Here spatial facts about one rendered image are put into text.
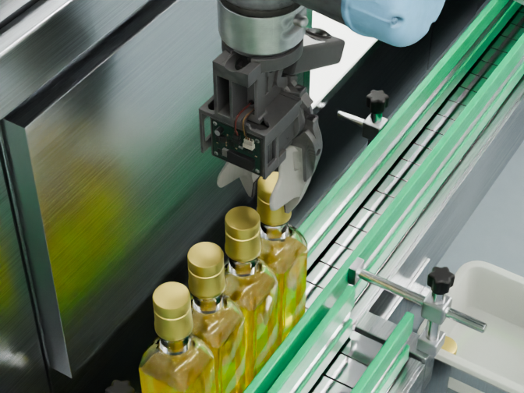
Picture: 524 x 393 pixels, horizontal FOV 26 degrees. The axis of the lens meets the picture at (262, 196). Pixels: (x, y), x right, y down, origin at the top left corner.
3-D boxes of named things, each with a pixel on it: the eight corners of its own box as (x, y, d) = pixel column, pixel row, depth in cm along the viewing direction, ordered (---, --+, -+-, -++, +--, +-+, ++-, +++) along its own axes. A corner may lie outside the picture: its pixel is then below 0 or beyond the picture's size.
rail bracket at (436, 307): (355, 300, 138) (361, 228, 129) (483, 359, 131) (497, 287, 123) (342, 316, 136) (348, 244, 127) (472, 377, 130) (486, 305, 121)
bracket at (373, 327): (365, 343, 142) (369, 306, 137) (433, 375, 138) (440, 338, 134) (351, 362, 140) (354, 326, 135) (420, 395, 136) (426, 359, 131)
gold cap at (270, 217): (268, 196, 117) (268, 165, 114) (298, 210, 116) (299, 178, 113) (249, 217, 115) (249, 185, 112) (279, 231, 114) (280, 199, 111)
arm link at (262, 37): (249, -41, 99) (330, -13, 96) (249, 3, 102) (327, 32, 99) (199, 0, 94) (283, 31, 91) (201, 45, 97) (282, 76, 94)
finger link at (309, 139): (275, 175, 110) (263, 101, 104) (285, 164, 111) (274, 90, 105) (317, 187, 107) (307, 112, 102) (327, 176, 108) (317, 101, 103)
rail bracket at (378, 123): (343, 149, 159) (348, 73, 150) (386, 167, 157) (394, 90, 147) (329, 165, 157) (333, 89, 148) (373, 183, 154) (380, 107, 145)
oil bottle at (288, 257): (265, 334, 135) (265, 204, 120) (306, 354, 133) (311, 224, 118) (238, 366, 131) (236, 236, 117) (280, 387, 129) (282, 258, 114)
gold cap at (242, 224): (238, 231, 114) (237, 200, 111) (267, 245, 112) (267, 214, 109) (217, 253, 112) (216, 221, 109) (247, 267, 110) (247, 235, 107)
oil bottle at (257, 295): (237, 367, 131) (234, 238, 116) (279, 387, 129) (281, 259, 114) (210, 401, 128) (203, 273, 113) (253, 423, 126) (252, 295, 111)
